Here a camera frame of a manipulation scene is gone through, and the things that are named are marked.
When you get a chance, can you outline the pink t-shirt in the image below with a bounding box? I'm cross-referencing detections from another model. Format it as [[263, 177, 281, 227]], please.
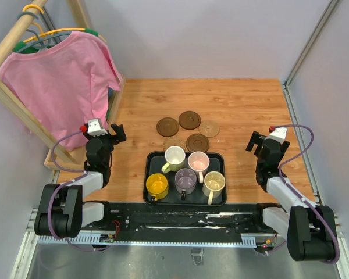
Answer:
[[0, 31, 122, 151]]

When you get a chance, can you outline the yellow green clothes hanger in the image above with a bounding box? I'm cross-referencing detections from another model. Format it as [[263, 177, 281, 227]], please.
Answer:
[[20, 1, 106, 54]]

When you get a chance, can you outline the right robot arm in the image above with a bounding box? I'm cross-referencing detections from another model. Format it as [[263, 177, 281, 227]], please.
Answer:
[[246, 126, 340, 264]]

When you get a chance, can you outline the pink mug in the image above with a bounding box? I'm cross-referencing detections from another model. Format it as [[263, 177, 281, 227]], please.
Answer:
[[188, 151, 210, 184]]

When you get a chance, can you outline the wooden clothes rack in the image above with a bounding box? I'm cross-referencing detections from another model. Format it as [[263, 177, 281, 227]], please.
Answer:
[[0, 1, 126, 170]]

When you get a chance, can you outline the yellow mug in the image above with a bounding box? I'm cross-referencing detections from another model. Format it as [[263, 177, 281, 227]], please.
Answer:
[[145, 173, 169, 203]]

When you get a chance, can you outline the cream mug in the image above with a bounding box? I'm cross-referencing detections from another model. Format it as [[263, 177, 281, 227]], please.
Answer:
[[202, 171, 226, 205]]

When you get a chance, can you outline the black plastic tray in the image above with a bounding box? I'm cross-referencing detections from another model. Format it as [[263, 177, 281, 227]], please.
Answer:
[[143, 152, 227, 207]]

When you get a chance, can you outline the white mug green handle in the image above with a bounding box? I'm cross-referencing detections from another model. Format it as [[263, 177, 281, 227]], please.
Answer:
[[161, 146, 186, 174]]

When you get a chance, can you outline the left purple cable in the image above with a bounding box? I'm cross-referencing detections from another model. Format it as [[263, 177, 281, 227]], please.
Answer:
[[45, 130, 117, 252]]

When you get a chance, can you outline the purple mug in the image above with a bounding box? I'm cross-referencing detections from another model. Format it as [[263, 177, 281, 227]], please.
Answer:
[[174, 168, 197, 200]]

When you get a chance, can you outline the purple cable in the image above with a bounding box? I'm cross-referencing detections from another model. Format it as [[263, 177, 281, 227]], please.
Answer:
[[261, 124, 340, 264], [45, 130, 117, 252]]

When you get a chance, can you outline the grey clothes hanger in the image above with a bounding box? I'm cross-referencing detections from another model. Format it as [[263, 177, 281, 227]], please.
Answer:
[[16, 6, 72, 53]]

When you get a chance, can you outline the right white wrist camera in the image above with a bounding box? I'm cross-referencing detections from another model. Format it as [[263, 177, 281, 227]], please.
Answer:
[[267, 127, 287, 144]]

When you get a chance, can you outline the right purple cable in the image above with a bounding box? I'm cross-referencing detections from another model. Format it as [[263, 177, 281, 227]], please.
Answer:
[[261, 124, 340, 264]]

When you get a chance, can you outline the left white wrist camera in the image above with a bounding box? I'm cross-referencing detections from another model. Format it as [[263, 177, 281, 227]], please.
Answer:
[[80, 118, 108, 137]]

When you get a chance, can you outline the woven rattan coaster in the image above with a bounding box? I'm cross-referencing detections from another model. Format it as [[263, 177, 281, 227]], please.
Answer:
[[198, 120, 219, 138], [162, 135, 186, 151]]

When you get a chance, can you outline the aluminium frame post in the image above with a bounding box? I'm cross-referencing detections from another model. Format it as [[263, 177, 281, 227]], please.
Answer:
[[283, 0, 343, 87]]

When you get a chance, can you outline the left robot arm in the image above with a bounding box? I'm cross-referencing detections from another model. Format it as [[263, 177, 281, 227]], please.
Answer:
[[34, 119, 127, 239]]

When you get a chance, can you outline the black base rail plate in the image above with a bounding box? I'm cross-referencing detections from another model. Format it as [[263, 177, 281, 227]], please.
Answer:
[[82, 203, 275, 245]]

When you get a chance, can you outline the brown wooden coaster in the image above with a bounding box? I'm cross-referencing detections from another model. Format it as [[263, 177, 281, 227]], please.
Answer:
[[179, 111, 201, 130], [186, 134, 209, 152], [156, 117, 179, 137]]

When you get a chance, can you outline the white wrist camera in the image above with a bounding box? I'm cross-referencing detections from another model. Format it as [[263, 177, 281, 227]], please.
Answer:
[[267, 127, 287, 144], [80, 118, 108, 137]]

